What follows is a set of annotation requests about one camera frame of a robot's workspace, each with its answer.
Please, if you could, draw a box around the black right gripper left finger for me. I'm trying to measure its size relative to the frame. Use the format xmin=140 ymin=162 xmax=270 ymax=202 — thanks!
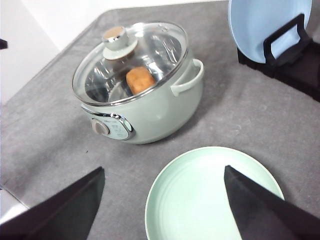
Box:
xmin=0 ymin=167 xmax=105 ymax=240

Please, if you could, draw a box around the glass steamer lid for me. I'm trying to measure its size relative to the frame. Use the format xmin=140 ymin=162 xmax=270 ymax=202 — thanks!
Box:
xmin=72 ymin=21 xmax=189 ymax=106

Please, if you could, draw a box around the green electric steamer pot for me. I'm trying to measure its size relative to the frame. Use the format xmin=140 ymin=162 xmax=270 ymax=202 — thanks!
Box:
xmin=72 ymin=21 xmax=204 ymax=145

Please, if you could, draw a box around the brown potato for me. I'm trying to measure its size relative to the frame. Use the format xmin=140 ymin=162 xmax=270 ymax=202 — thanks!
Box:
xmin=126 ymin=66 xmax=156 ymax=95

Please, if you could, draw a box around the green plate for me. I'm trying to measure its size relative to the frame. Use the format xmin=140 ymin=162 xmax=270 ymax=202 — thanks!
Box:
xmin=145 ymin=146 xmax=285 ymax=240

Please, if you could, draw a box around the grey table mat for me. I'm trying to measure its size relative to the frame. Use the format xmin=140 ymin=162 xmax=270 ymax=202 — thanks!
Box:
xmin=0 ymin=3 xmax=320 ymax=240

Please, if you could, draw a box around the blue plate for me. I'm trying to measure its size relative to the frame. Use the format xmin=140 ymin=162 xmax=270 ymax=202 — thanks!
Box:
xmin=228 ymin=0 xmax=312 ymax=63

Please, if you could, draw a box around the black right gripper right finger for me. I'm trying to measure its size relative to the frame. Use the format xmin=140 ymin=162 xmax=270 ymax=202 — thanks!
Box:
xmin=224 ymin=165 xmax=320 ymax=240

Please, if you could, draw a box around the black plate rack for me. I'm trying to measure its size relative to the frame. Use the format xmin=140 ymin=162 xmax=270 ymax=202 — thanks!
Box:
xmin=237 ymin=13 xmax=320 ymax=102

